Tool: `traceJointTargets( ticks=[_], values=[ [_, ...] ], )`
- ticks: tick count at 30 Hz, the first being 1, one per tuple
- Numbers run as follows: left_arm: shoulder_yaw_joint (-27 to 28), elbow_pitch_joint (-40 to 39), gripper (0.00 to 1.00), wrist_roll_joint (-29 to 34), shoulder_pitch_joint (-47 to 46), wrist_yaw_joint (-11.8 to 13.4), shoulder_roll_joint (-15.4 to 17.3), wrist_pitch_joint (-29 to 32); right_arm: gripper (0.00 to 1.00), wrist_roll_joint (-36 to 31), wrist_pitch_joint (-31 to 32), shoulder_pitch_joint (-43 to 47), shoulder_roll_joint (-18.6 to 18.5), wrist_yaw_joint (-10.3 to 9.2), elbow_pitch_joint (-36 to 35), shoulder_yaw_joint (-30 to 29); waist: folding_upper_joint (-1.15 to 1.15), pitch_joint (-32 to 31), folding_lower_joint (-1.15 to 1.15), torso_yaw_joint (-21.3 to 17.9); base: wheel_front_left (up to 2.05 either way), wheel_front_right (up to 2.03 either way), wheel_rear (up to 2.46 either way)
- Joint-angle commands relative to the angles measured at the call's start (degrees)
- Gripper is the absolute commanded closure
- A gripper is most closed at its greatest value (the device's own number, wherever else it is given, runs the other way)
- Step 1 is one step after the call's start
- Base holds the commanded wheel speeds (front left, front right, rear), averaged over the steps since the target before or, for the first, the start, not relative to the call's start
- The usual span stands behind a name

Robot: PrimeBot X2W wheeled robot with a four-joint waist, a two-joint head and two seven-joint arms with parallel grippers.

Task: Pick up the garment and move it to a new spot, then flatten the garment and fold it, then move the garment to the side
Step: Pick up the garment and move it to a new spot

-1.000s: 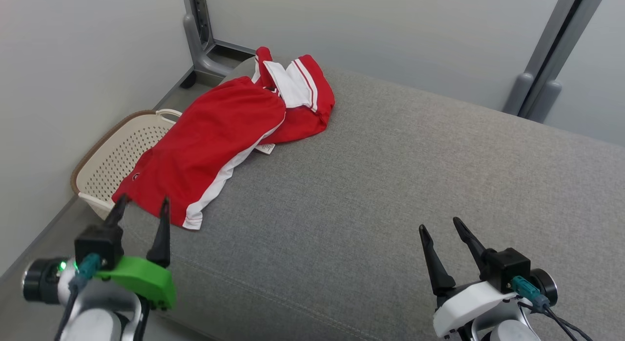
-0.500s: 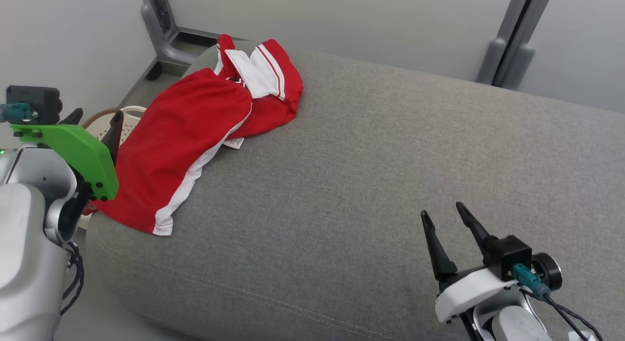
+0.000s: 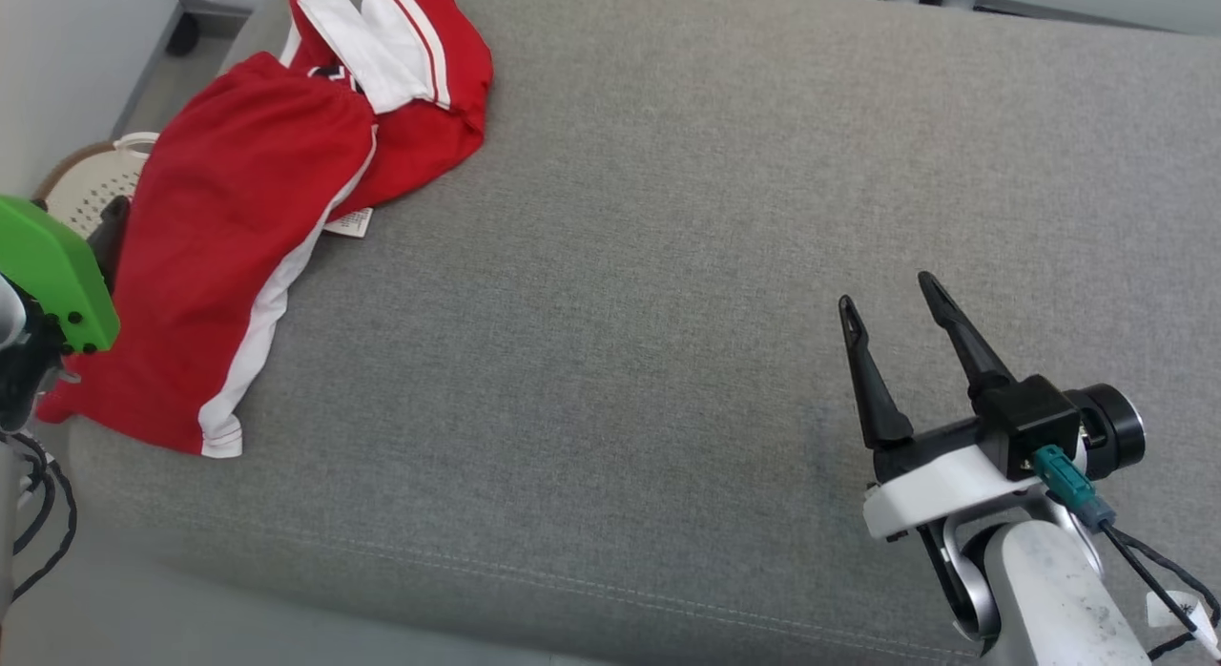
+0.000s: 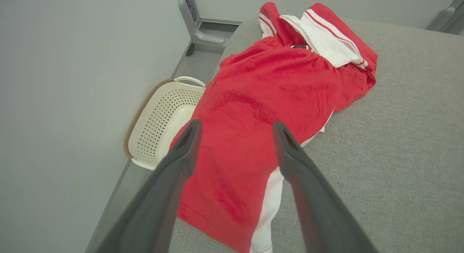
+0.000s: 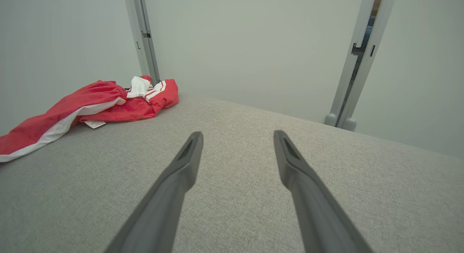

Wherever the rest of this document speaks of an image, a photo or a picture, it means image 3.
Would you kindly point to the red Bulls basketball jersey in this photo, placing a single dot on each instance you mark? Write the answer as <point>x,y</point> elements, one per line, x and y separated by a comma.
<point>420,122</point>

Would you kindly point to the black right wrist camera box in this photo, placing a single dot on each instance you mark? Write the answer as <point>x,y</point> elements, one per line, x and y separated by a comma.
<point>1035,418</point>

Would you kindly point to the cream perforated laundry basket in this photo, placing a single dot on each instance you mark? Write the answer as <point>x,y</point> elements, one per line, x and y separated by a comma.
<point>91,184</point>

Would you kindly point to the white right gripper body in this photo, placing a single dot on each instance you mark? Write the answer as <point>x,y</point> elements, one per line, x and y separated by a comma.
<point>940,489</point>

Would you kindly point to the grey fabric sofa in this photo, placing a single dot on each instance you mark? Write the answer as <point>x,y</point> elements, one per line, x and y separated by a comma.
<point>668,265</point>

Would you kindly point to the red shorts white side stripe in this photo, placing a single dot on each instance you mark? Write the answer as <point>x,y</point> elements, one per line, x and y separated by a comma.
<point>219,227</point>

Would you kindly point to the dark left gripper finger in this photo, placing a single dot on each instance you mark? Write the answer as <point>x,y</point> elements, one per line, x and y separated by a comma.
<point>114,232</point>

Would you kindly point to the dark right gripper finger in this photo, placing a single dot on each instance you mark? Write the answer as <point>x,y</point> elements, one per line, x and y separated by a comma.
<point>968,346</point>
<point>878,399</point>

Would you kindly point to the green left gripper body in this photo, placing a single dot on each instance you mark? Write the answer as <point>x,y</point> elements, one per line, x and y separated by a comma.
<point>57,265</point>

